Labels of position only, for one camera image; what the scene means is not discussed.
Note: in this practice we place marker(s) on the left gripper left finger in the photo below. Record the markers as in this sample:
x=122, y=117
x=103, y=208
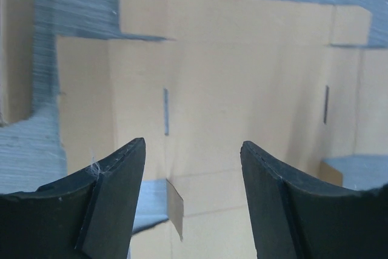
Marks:
x=83, y=215

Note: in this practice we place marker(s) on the closed brown cardboard box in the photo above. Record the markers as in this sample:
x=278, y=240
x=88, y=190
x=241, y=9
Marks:
x=17, y=29

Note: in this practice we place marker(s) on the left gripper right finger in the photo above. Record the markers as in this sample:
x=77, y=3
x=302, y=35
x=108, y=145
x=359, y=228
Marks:
x=295, y=215

